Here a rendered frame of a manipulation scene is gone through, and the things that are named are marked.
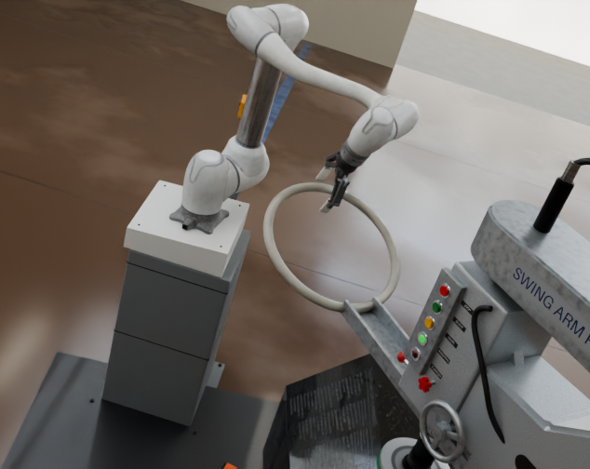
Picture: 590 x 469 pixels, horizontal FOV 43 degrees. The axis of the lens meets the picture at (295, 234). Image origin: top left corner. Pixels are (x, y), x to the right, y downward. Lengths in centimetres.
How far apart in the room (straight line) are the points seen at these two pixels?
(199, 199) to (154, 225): 20
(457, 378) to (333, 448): 67
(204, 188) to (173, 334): 62
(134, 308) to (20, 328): 82
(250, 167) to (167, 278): 53
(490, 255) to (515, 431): 39
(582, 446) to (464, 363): 34
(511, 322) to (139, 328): 171
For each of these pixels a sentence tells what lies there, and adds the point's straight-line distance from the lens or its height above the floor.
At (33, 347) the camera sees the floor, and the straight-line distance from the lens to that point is 358.
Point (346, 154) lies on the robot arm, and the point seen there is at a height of 148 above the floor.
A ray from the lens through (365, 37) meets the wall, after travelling 862.
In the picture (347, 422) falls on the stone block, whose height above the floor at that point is 77.
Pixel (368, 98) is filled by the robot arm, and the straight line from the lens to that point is 247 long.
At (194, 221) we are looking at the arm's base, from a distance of 284.
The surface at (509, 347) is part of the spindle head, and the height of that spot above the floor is 146.
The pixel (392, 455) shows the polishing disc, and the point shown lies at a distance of 222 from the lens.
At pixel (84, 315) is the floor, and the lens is 377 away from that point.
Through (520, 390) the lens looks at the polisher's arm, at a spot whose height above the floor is 142.
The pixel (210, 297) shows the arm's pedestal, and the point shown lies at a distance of 286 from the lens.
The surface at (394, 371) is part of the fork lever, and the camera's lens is 213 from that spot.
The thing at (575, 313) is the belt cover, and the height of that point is 168.
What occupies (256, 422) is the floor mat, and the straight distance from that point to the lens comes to 342.
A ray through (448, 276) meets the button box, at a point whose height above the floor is 153.
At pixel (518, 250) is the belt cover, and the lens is 168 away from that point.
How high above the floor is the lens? 242
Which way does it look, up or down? 30 degrees down
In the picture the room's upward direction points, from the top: 18 degrees clockwise
